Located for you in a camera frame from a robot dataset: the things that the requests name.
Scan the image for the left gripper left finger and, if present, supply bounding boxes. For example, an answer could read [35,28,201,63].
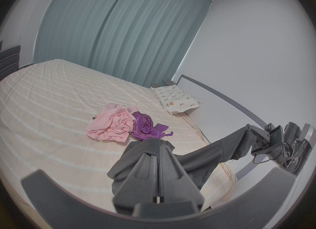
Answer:
[112,152,159,215]

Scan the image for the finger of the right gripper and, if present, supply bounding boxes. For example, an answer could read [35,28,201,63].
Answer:
[250,141,269,155]
[249,124,270,141]

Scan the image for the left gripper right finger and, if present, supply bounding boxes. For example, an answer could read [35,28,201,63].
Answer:
[159,145,204,212]

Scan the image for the black T-shirt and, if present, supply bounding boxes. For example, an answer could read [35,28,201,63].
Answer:
[107,123,258,210]

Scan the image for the purple garment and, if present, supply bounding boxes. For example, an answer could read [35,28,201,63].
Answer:
[128,111,174,141]

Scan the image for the pink garment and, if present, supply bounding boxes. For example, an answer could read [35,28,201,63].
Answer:
[85,103,136,143]

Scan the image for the white printed pillow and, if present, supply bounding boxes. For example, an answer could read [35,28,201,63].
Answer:
[151,85,203,115]

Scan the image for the bed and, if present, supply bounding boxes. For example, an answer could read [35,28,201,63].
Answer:
[0,59,279,214]

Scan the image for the blue-green curtain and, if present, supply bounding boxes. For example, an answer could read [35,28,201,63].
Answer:
[33,0,139,68]
[91,0,214,89]

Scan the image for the dark grey dressing table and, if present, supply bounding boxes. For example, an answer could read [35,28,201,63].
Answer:
[0,40,21,80]

